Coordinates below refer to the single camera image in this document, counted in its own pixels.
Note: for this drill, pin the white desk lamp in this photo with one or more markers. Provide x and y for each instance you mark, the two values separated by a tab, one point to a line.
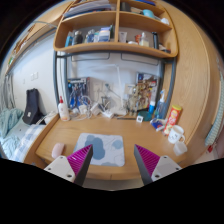
119	86

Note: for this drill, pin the metal bed rail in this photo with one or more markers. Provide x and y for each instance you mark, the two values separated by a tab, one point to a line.
7	93

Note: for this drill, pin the black bag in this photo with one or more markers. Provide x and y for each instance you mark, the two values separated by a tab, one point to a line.
32	106

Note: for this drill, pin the teal dish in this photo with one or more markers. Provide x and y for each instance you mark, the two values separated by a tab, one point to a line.
146	115

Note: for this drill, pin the white power strip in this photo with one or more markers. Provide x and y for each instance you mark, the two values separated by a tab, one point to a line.
107	114

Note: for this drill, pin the white lotion bottle red pump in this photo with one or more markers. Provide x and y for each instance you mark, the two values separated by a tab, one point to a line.
63	111

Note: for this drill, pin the white wall switch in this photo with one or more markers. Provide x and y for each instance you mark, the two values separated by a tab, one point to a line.
34	76

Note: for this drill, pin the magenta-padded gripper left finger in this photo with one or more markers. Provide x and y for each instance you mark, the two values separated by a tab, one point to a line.
60	165

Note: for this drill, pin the metal cup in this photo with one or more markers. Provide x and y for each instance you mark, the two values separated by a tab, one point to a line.
104	101

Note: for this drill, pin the wooden shelf unit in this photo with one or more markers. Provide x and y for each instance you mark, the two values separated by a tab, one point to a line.
116	47

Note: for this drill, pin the blue model kit box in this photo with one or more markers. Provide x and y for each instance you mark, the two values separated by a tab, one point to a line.
77	90

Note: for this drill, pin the teal blanket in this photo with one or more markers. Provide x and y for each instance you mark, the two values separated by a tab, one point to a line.
9	121

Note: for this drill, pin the pink computer mouse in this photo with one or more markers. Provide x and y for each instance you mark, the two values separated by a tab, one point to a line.
57	150

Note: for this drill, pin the colourful printed box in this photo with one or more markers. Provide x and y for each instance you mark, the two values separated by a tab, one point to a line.
148	90

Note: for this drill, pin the white charger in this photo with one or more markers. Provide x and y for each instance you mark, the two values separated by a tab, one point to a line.
82	109
95	108

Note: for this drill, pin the grey mouse pad blue blots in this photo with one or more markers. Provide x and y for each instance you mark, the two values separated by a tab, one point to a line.
108	155

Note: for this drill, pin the red snack canister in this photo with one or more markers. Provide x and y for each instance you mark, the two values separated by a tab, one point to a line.
173	118

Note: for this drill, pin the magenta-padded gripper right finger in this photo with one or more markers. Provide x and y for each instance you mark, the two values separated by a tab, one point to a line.
165	165

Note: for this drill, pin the blue packet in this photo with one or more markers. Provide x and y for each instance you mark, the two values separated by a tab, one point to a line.
156	124

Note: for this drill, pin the clear plastic cup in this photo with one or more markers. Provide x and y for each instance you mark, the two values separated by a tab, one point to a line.
180	148

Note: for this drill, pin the small white desk clock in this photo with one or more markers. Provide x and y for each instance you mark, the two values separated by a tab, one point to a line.
139	118

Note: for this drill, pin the white mug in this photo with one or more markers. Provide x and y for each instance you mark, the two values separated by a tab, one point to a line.
174	134

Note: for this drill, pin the checkered bedding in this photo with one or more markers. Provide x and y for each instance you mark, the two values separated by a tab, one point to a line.
25	140

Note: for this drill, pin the black pen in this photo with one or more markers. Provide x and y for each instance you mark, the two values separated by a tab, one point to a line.
126	117

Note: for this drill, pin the small white carton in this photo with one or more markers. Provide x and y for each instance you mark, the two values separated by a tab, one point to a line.
130	89

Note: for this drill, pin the blue spray bottle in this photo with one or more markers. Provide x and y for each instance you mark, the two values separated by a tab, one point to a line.
161	108

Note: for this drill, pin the grey metal desk frame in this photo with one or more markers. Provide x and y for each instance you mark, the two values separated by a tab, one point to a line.
54	76

